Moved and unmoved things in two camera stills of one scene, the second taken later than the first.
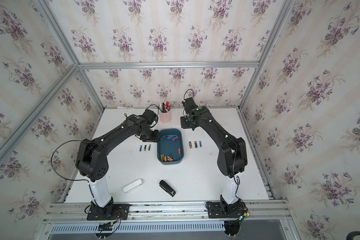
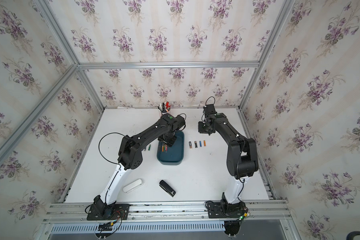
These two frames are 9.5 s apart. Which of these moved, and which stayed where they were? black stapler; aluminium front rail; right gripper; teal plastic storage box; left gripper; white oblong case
Moved: left gripper; right gripper
Stayed: teal plastic storage box; aluminium front rail; white oblong case; black stapler
